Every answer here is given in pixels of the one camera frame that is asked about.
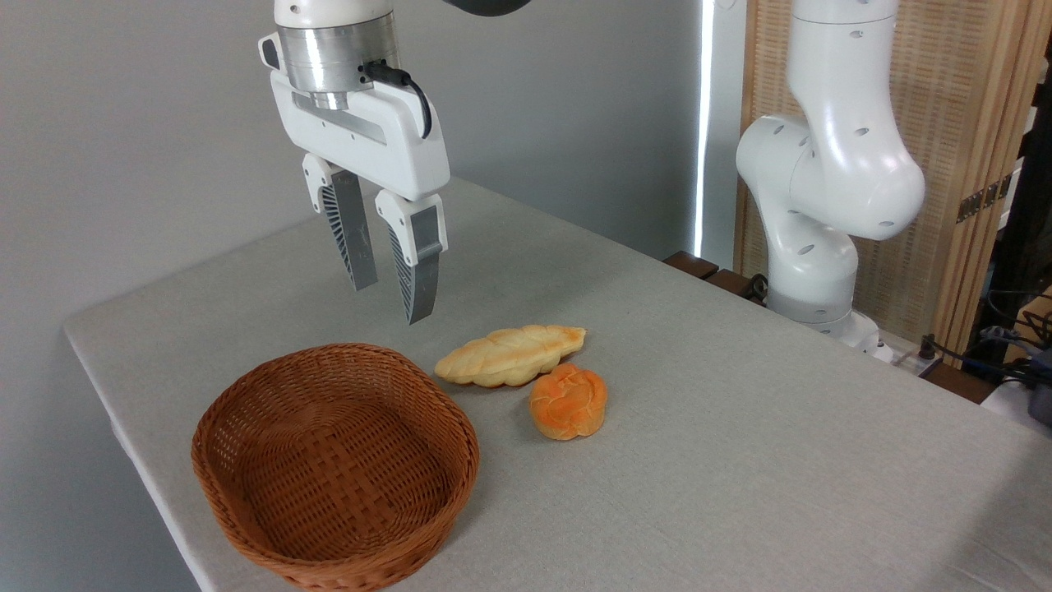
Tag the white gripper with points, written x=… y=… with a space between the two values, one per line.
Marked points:
x=378 y=144

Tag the round orange knotted bread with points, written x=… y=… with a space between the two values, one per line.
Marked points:
x=569 y=401

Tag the long pale braided bread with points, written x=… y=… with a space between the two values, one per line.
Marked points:
x=509 y=355

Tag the brown wicker basket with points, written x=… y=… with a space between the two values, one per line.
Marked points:
x=362 y=501

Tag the grey tablecloth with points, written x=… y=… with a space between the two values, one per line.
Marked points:
x=699 y=460

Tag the bamboo folding screen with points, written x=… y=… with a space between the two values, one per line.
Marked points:
x=962 y=107

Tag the brass screen hinge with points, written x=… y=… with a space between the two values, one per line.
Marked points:
x=983 y=197

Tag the black metal stand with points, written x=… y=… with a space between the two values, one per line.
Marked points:
x=1023 y=230

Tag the blue grey device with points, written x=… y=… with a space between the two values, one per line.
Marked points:
x=1042 y=395

